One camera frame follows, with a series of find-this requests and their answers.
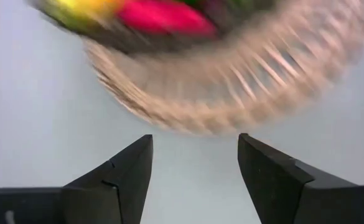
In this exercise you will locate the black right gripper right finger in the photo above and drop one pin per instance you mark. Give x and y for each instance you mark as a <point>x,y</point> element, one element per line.
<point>281,193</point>

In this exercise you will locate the red and yellow mango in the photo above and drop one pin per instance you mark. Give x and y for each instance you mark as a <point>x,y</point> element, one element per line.
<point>166,17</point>

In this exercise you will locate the tan woven round placemat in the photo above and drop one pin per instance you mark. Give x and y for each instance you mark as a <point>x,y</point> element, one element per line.
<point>200,102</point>

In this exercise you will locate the yellow banana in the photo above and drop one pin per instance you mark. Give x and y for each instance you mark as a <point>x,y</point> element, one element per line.
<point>82,7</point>

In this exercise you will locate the dark brown wicker basket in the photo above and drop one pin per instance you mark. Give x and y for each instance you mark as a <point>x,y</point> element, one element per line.
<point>156,43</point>

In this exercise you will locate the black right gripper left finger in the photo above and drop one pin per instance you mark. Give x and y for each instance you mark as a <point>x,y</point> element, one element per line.
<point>107,199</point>

